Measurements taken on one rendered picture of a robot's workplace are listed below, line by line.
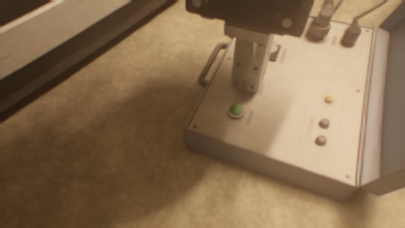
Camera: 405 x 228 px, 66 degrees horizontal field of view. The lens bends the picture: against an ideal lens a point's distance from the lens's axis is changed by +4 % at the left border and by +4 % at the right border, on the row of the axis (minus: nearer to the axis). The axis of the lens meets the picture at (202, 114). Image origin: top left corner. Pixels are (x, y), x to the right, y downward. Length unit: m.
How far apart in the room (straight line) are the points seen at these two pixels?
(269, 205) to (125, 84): 0.37
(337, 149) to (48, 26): 0.51
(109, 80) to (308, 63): 0.41
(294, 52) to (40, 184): 0.52
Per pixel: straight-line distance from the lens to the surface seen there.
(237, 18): 0.33
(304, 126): 0.52
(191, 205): 0.50
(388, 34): 0.75
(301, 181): 0.51
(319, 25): 0.66
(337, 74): 0.62
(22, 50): 0.59
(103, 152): 0.57
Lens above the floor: 0.47
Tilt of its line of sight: 53 degrees down
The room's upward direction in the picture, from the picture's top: 1 degrees counter-clockwise
